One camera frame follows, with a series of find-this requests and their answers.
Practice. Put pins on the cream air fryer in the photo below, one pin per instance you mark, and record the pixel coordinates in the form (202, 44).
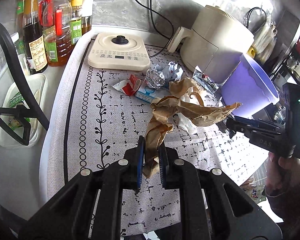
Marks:
(214, 43)

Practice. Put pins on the dark soy sauce bottle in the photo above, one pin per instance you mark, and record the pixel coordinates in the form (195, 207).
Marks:
(33, 38)

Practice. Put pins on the clear plastic wrapper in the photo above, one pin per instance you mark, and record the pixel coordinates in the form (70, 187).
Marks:
(204, 80)

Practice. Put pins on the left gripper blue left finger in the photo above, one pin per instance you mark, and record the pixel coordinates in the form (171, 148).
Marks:
(139, 161)

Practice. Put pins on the crumpled aluminium foil ball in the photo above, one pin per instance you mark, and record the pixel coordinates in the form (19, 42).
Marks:
(155, 79)

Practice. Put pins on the white crumpled tissue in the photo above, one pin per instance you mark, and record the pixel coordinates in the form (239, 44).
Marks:
(186, 124)

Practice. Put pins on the black kitchen rack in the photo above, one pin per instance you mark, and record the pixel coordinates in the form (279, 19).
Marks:
(286, 68)

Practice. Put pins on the patterned white table mat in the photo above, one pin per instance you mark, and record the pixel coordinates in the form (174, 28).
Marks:
(92, 125)

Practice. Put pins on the white plastic tray container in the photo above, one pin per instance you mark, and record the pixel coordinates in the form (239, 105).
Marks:
(23, 128)

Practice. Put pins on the white blue paper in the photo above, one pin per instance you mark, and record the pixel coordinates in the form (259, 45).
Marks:
(172, 72)

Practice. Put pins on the cream kettle heating base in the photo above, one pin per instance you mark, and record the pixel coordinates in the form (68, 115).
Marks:
(119, 52)

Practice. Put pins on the brown paper bag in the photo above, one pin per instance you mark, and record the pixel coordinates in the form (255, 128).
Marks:
(186, 98)

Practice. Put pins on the blue white medicine box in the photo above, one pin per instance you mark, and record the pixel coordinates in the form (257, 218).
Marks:
(148, 94)

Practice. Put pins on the small yellow cap bottle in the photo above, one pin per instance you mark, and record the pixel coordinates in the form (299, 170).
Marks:
(76, 21)

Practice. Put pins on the person's right hand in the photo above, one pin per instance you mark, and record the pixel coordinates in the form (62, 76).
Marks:
(282, 174)

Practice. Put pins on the hanging chopstick paper bags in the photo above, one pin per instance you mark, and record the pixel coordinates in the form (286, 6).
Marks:
(264, 42)

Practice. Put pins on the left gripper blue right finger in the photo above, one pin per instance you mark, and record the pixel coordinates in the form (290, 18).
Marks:
(163, 163)

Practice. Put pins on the large cooking oil bottle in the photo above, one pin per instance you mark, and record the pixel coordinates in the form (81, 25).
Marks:
(57, 32)

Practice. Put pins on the purple plastic bucket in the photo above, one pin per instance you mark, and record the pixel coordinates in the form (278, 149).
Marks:
(249, 85)

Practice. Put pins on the red white torn packaging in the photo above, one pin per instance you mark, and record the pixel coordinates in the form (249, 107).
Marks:
(129, 86)

